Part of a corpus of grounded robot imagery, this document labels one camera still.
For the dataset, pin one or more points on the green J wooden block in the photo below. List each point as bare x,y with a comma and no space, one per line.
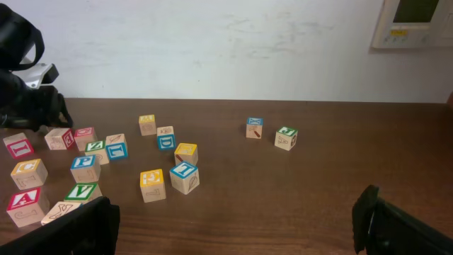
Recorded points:
286,138

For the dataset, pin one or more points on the yellow C wooden block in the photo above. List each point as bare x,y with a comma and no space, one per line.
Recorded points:
29,174

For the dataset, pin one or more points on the yellow top wooden block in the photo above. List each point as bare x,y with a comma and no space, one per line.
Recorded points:
186,152

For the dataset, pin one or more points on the red I wooden block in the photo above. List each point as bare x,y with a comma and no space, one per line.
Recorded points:
18,145

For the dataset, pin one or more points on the red O wooden block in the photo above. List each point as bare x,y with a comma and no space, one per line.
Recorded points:
83,136

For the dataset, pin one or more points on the green V wooden block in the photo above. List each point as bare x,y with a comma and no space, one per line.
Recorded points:
83,193

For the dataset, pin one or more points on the blue D wooden block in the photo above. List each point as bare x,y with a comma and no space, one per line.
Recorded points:
166,138

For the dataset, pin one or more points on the blue X wooden block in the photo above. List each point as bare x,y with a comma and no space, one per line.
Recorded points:
254,128

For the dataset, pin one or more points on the red E wooden block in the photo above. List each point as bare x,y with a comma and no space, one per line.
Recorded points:
60,139

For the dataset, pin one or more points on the red A wooden block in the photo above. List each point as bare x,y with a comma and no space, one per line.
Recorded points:
28,207

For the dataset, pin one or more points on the plain drawing wooden block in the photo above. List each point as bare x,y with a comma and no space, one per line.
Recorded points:
60,209

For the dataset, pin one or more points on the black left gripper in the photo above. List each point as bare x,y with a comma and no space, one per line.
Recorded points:
23,107

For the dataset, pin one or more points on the blue I leaf wooden block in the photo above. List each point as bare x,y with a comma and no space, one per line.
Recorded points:
185,177

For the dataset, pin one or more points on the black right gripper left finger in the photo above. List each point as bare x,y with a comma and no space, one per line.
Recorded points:
91,229

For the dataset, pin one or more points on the yellow far wooden block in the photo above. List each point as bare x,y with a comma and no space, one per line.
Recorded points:
147,125

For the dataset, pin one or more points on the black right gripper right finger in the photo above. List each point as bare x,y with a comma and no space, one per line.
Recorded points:
380,227

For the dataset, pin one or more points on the beige wall control panel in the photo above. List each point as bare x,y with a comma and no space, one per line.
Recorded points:
407,24

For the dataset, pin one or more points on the blue P wooden block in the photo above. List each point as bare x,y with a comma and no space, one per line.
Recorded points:
86,169

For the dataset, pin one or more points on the yellow E wooden block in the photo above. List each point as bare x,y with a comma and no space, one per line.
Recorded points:
152,185

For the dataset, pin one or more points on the green Z wooden block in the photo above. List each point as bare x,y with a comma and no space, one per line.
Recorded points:
98,149

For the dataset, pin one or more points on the blue L feather wooden block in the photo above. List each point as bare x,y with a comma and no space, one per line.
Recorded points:
116,146

